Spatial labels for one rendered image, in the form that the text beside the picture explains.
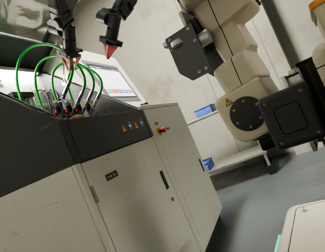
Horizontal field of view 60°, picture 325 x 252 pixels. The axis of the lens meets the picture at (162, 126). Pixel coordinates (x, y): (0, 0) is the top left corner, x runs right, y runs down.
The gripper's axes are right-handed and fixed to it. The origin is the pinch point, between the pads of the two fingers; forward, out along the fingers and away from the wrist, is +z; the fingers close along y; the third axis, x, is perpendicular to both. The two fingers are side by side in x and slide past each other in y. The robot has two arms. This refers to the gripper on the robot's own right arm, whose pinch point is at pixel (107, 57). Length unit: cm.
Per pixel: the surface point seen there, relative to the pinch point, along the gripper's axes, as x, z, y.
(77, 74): -12.9, 21.9, 34.2
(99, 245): 48, 46, -55
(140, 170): 8, 40, -40
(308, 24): -257, -48, -40
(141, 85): -235, 93, 142
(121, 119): 6.2, 23.1, -21.0
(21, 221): 56, 54, -23
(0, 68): 26, 22, 49
